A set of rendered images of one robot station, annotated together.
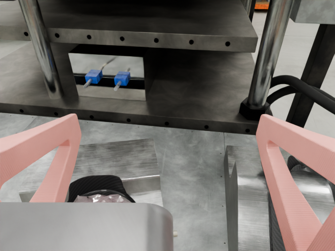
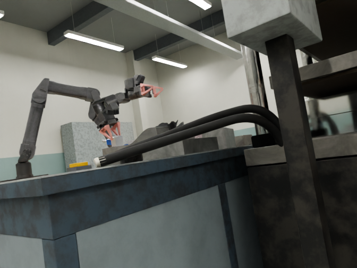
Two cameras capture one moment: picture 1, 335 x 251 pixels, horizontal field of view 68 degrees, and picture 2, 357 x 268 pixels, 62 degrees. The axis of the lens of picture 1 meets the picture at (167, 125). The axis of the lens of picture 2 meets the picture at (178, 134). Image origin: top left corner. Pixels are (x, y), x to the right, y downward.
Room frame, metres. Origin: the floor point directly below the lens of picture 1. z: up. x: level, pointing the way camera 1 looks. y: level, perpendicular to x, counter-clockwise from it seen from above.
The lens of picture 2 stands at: (1.00, -1.40, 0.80)
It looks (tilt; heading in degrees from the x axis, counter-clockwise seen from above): 4 degrees up; 120
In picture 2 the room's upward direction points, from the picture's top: 9 degrees counter-clockwise
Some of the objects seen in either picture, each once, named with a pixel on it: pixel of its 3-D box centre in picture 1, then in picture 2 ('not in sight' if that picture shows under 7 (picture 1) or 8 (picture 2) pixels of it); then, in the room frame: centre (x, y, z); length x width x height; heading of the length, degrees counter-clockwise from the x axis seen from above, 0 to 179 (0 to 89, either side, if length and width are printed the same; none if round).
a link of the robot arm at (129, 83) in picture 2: not in sight; (128, 89); (-0.11, 0.00, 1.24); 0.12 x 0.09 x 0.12; 0
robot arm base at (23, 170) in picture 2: not in sight; (24, 170); (-0.29, -0.60, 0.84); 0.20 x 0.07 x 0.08; 90
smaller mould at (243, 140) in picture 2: not in sight; (235, 142); (0.30, 0.55, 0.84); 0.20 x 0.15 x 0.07; 172
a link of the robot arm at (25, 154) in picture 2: not in sight; (24, 156); (-0.29, -0.59, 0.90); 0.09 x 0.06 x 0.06; 146
